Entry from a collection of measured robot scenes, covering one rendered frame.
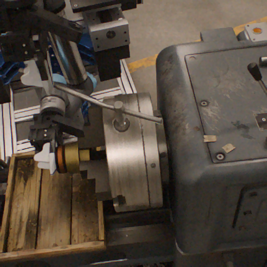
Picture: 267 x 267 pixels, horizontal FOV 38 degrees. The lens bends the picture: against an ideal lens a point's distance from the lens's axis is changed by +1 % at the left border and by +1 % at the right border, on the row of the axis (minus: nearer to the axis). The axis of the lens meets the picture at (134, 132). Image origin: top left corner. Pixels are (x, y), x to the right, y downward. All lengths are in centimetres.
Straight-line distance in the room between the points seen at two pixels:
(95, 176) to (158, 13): 256
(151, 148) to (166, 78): 21
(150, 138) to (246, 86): 27
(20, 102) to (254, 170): 192
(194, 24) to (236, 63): 228
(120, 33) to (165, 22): 192
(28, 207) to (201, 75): 66
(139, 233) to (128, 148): 35
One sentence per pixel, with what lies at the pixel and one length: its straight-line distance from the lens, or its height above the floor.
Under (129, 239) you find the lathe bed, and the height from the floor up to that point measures 87.
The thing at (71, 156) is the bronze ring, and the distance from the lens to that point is 103.
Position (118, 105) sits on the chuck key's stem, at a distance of 84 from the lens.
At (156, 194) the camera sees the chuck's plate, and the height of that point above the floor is 110.
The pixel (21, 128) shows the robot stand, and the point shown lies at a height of 21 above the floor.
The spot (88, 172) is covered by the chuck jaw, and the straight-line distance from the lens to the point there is 100.
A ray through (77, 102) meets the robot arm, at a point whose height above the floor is 100.
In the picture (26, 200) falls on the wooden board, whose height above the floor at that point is 88.
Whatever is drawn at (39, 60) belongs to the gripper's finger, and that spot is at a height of 144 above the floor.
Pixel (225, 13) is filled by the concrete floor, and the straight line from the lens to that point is 343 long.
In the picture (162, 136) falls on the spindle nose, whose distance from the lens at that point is 96.
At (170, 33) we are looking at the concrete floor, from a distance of 321.
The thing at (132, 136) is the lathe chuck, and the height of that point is 122.
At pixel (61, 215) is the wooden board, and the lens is 121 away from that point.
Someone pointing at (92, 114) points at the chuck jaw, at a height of 119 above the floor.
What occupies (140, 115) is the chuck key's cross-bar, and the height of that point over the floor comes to 130.
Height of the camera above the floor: 193
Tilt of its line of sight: 51 degrees down
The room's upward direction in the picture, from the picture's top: 7 degrees counter-clockwise
